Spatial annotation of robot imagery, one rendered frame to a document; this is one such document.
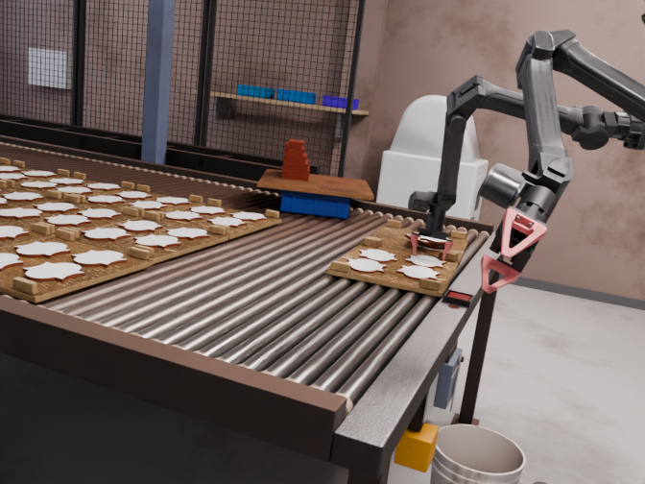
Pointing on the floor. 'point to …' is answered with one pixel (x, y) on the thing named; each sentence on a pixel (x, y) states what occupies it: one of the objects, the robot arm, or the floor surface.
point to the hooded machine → (430, 159)
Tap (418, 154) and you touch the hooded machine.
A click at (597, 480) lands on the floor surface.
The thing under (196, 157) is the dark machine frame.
